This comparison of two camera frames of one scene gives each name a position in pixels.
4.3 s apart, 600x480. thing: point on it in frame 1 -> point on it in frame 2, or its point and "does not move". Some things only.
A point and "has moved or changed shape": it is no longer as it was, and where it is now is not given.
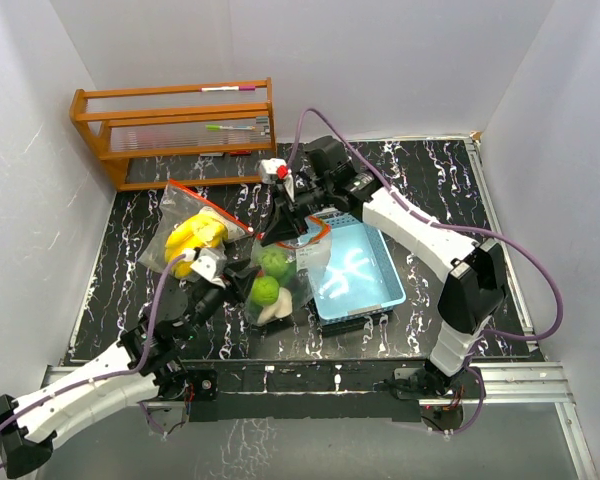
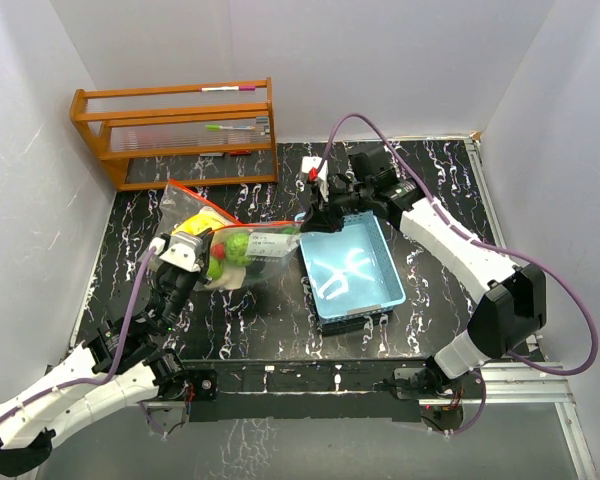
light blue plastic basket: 359,275 does not move
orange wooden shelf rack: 176,121 does not move
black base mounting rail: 351,390 does not move
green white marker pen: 216,127 does not move
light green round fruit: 265,290 has moved or changed shape
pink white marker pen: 227,88 does not move
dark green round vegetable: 275,264 -> 237,249
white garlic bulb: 281,308 has moved or changed shape
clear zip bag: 283,279 -> 243,254
